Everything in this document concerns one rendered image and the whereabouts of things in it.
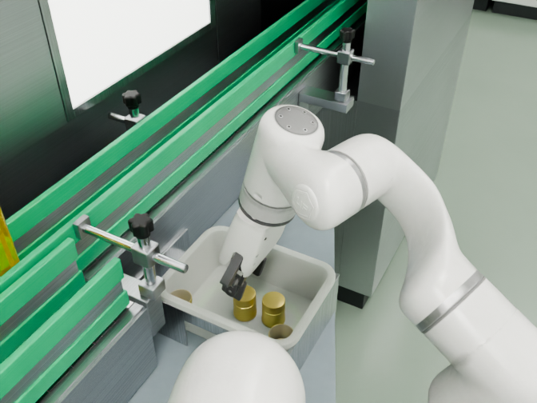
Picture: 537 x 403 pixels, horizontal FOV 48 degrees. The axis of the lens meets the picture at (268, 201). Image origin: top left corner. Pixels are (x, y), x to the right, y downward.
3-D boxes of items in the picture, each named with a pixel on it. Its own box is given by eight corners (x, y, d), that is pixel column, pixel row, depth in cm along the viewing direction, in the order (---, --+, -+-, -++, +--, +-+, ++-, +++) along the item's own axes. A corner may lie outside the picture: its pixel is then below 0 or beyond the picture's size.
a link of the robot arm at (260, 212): (268, 150, 77) (264, 165, 79) (232, 186, 71) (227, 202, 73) (318, 178, 76) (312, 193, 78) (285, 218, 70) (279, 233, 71)
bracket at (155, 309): (115, 296, 87) (107, 261, 83) (169, 320, 84) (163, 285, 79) (99, 312, 85) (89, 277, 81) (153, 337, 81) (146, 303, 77)
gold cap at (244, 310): (260, 309, 91) (260, 289, 88) (248, 325, 89) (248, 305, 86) (240, 301, 93) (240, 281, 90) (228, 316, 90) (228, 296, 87)
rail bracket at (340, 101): (299, 113, 134) (302, 14, 120) (369, 131, 128) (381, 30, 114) (289, 122, 131) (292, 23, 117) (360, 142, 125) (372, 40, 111)
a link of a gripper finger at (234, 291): (232, 257, 81) (223, 286, 86) (219, 273, 79) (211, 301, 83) (252, 270, 80) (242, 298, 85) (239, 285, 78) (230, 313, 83)
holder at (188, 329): (190, 252, 104) (186, 217, 99) (336, 309, 94) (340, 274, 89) (127, 319, 92) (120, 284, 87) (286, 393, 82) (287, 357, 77)
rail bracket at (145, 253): (97, 257, 84) (79, 185, 76) (197, 300, 77) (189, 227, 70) (81, 271, 82) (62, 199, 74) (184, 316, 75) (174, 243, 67)
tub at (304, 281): (216, 259, 102) (213, 220, 97) (337, 306, 94) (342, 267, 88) (154, 330, 90) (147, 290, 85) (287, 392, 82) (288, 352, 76)
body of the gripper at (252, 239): (264, 161, 78) (247, 217, 86) (222, 204, 71) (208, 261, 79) (314, 189, 77) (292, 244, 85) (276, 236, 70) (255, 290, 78)
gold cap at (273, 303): (288, 315, 90) (289, 295, 88) (279, 332, 88) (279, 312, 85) (268, 307, 92) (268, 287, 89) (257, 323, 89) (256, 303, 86)
